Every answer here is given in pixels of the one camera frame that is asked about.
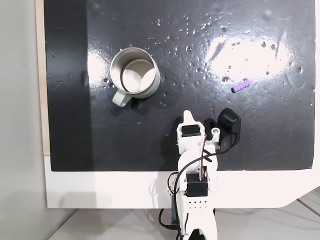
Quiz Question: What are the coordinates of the purple ribbed pen grip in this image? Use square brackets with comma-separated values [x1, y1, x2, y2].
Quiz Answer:
[231, 79, 252, 94]

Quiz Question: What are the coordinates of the pale green steel mug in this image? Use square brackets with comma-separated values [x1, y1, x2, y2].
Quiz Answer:
[109, 46, 162, 108]

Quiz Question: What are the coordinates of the black table mat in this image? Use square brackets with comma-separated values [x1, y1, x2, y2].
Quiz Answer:
[43, 0, 316, 173]

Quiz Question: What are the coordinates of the light wooden board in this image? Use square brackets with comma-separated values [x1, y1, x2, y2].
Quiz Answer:
[34, 0, 52, 157]

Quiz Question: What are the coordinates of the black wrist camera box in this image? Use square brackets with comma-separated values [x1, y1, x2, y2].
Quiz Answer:
[202, 107, 242, 152]

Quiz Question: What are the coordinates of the black power cable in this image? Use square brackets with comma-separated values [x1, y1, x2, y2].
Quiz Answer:
[158, 208, 181, 232]

